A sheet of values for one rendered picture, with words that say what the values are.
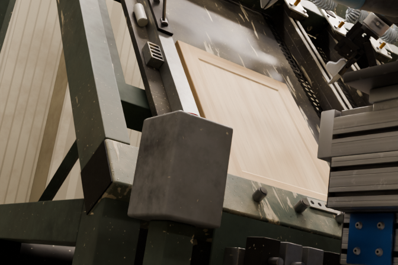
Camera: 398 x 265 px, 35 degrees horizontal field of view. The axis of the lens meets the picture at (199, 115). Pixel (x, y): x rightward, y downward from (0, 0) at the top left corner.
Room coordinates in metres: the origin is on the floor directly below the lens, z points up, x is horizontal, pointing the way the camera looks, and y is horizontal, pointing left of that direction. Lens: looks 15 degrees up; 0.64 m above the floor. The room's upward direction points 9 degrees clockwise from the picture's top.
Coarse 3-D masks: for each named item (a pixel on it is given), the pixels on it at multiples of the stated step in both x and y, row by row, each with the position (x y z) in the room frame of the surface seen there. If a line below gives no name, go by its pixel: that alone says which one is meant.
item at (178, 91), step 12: (144, 0) 1.73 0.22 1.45; (156, 36) 1.64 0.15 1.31; (168, 36) 1.66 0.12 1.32; (168, 48) 1.61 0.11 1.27; (168, 60) 1.57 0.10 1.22; (168, 72) 1.55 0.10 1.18; (180, 72) 1.57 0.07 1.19; (168, 84) 1.55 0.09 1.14; (180, 84) 1.53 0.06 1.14; (168, 96) 1.54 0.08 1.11; (180, 96) 1.50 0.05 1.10; (192, 96) 1.53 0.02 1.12; (180, 108) 1.48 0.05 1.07; (192, 108) 1.50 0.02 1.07
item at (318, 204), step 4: (308, 200) 1.51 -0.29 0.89; (312, 200) 1.52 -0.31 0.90; (316, 200) 1.54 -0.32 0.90; (312, 204) 1.51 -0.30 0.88; (316, 204) 1.52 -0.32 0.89; (320, 204) 1.53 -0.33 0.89; (324, 204) 1.54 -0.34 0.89; (316, 208) 1.52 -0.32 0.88; (320, 208) 1.52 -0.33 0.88; (324, 208) 1.53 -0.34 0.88; (328, 208) 1.54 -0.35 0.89; (328, 212) 1.54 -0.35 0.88; (332, 212) 1.55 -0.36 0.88; (336, 212) 1.55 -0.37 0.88
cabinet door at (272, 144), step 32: (192, 64) 1.68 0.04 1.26; (224, 64) 1.80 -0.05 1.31; (224, 96) 1.68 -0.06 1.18; (256, 96) 1.79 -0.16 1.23; (288, 96) 1.91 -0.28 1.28; (256, 128) 1.67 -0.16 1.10; (288, 128) 1.78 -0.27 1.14; (256, 160) 1.57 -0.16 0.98; (288, 160) 1.67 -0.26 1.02; (320, 160) 1.77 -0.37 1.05; (320, 192) 1.66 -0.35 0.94
